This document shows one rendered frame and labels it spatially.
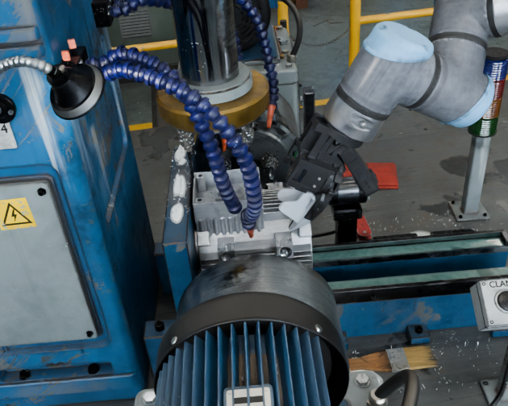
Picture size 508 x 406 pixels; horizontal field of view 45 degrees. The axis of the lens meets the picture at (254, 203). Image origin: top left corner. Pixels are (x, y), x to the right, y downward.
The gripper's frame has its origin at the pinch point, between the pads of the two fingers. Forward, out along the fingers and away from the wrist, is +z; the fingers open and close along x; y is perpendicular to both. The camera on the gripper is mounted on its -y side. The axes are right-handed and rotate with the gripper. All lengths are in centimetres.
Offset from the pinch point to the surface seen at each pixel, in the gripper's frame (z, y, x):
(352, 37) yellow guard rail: 27, -79, -240
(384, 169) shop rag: 10, -40, -57
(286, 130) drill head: -3.3, 0.9, -27.5
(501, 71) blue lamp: -32, -36, -33
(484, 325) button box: -8.1, -25.2, 21.3
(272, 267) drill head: -3.5, 8.1, 18.3
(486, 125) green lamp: -20, -41, -33
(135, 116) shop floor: 133, 12, -260
